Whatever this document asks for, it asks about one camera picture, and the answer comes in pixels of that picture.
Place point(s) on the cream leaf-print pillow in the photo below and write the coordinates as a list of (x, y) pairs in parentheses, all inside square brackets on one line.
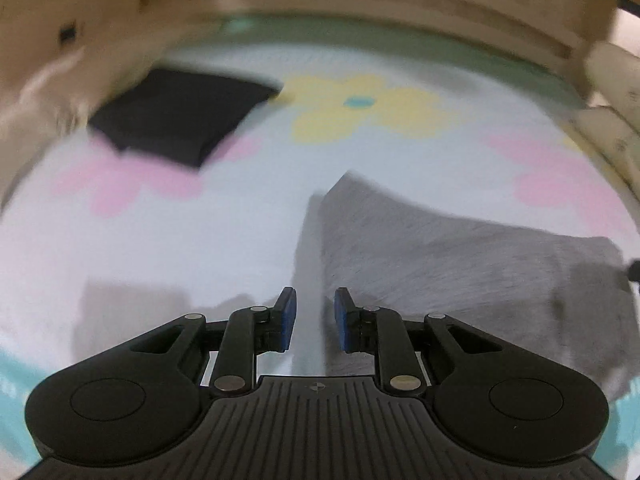
[(613, 128)]

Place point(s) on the grey speckled pants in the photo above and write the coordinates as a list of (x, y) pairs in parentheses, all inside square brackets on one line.
[(566, 298)]

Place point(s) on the folded black garment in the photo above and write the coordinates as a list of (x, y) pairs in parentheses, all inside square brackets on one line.
[(179, 115)]

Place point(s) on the floral bed sheet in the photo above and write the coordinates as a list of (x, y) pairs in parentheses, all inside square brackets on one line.
[(97, 247)]

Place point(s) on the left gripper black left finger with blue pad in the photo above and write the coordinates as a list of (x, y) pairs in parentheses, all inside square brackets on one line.
[(142, 397)]

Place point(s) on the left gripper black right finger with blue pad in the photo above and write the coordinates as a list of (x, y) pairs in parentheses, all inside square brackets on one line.
[(496, 399)]

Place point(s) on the wooden bed frame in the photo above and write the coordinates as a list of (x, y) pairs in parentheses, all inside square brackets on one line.
[(61, 58)]

